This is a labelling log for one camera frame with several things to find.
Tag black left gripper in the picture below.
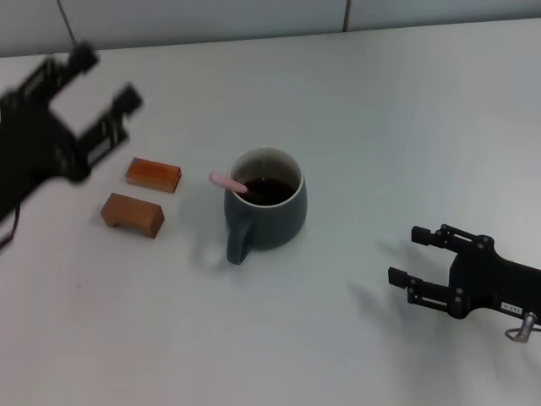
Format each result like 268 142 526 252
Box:
0 41 145 222

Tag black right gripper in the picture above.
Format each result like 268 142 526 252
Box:
387 223 541 320

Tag pink handled metal spoon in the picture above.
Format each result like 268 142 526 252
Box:
209 170 265 204

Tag grey cup with coffee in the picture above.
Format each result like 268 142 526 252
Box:
223 145 309 266

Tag flat orange wooden block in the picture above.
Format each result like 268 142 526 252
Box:
124 156 183 195

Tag brown arched wooden block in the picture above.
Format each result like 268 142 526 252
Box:
100 192 165 240

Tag right gripper cable with connector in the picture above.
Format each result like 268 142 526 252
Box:
504 311 541 344

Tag gripper cable with connector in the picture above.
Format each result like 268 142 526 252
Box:
0 201 22 251
504 311 541 344

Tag left gripper cable with connector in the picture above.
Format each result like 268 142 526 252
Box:
0 201 22 251

